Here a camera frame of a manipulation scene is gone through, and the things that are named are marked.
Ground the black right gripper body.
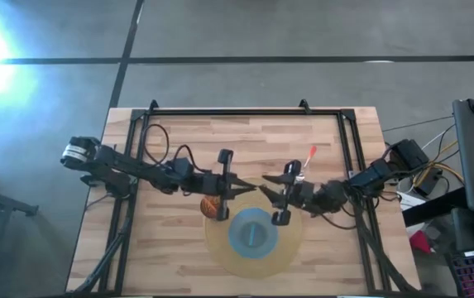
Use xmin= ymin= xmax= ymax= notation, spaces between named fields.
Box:
xmin=271 ymin=159 xmax=316 ymax=227

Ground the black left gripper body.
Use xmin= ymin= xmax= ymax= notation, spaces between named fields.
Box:
xmin=198 ymin=148 xmax=236 ymax=223

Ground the amber faceted plastic cup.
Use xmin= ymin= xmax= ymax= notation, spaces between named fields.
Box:
xmin=199 ymin=195 xmax=221 ymax=219

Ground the light blue bowl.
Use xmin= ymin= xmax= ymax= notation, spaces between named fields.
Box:
xmin=227 ymin=207 xmax=280 ymax=260

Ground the round woven beige placemat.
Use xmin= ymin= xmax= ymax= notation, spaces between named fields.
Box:
xmin=203 ymin=177 xmax=304 ymax=279

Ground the red object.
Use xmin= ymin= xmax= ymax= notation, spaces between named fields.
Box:
xmin=409 ymin=229 xmax=433 ymax=255

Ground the black looped cable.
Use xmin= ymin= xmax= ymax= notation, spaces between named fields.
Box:
xmin=142 ymin=123 xmax=170 ymax=166
xmin=172 ymin=143 xmax=213 ymax=173

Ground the black aluminium table frame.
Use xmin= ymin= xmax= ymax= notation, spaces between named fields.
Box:
xmin=66 ymin=98 xmax=422 ymax=296

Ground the yellow cable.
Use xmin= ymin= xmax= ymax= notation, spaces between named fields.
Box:
xmin=412 ymin=140 xmax=465 ymax=187

